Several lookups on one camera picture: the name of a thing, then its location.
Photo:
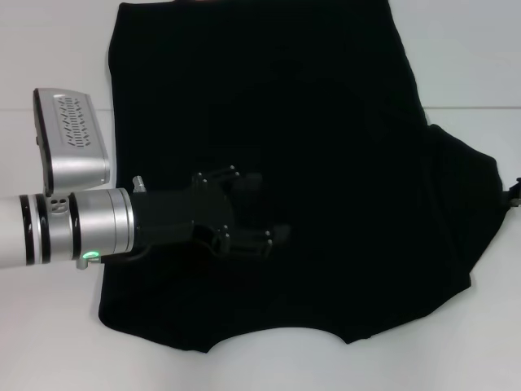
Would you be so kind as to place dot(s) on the black t-shirt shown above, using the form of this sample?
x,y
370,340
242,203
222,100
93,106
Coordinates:
x,y
325,163

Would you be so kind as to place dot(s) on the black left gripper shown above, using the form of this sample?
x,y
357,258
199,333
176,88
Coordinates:
x,y
179,216

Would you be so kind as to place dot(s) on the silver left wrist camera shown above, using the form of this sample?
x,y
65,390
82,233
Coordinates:
x,y
73,163

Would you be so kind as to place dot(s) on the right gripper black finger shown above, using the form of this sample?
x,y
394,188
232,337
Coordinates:
x,y
515,199

